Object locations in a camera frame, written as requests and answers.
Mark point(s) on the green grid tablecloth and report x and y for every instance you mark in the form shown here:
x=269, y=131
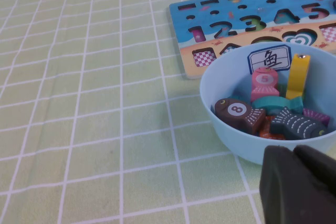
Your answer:
x=78, y=103

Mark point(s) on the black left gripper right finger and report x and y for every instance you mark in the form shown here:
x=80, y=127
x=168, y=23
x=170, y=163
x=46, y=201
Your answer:
x=320, y=169

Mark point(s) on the dark grey wooden fish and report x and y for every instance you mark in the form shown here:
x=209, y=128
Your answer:
x=294, y=127

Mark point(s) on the brown wooden fish eight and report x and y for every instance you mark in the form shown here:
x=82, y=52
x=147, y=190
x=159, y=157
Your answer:
x=225, y=116

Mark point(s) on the blue wooden puzzle board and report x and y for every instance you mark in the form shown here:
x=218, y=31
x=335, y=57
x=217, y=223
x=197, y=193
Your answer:
x=183, y=20

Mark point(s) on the purple wooden fish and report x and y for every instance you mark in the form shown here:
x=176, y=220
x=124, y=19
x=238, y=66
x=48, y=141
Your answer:
x=315, y=116

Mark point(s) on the light blue bowl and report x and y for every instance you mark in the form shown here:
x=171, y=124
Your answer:
x=228, y=77

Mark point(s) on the fish character label card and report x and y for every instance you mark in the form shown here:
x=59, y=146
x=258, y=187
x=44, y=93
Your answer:
x=282, y=56

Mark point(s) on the teal wooden fish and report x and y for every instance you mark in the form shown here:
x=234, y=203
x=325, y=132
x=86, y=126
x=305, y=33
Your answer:
x=275, y=103

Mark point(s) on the dark green wooden fish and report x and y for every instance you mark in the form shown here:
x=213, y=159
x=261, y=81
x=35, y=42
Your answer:
x=236, y=98

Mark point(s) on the yellow wooden fish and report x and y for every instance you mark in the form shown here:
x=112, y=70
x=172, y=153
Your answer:
x=296, y=77

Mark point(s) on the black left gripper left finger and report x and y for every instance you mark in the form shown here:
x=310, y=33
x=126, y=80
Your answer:
x=283, y=190

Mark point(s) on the pink wooden fish five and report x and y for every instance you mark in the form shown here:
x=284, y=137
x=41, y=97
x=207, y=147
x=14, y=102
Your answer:
x=263, y=90

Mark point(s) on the orange wooden fish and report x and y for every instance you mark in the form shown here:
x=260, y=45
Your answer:
x=266, y=133

